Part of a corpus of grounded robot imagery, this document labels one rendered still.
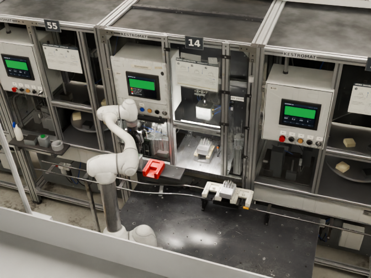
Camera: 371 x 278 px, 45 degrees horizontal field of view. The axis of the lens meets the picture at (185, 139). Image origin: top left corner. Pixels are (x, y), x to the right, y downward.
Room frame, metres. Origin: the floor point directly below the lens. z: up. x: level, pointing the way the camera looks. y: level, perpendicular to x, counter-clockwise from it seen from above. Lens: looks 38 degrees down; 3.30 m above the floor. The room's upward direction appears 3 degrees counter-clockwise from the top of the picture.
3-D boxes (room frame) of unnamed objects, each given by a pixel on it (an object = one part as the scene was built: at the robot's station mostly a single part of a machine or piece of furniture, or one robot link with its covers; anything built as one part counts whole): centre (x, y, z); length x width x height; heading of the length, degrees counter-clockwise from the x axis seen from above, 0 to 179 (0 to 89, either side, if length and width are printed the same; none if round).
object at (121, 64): (2.91, 0.26, 1.60); 0.42 x 0.29 x 0.46; 69
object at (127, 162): (2.17, 0.37, 1.44); 0.18 x 0.14 x 0.13; 4
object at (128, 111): (2.73, 0.40, 1.47); 0.13 x 0.11 x 0.16; 94
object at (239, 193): (2.43, -0.30, 0.84); 0.36 x 0.14 x 0.10; 69
